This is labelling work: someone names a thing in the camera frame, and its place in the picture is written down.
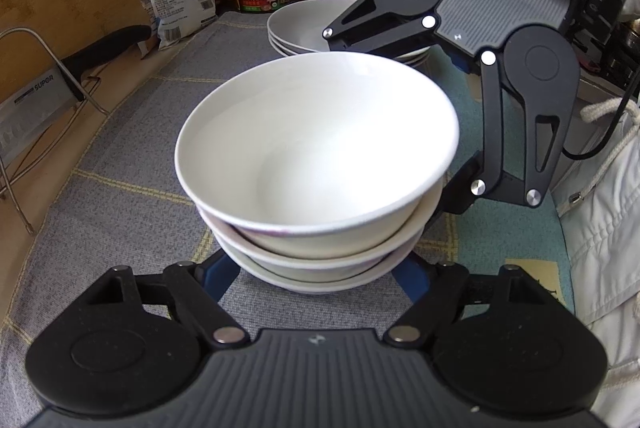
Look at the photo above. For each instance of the white floral plate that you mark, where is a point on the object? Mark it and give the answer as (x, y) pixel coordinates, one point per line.
(305, 22)
(276, 41)
(283, 51)

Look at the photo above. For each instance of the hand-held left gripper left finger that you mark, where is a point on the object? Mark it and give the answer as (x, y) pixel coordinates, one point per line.
(222, 273)

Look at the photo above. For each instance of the white floral bowl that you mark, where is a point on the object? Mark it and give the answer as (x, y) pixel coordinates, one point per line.
(350, 260)
(320, 285)
(310, 147)

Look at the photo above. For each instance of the person's white jacket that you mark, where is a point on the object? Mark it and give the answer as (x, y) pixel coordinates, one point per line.
(610, 258)

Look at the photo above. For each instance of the grey checked cloth mat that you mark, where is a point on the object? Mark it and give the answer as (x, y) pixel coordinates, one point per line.
(125, 208)

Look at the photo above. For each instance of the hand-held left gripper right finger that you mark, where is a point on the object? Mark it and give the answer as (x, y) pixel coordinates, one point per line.
(412, 280)

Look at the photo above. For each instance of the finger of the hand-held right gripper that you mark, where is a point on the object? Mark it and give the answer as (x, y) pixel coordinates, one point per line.
(360, 25)
(465, 193)

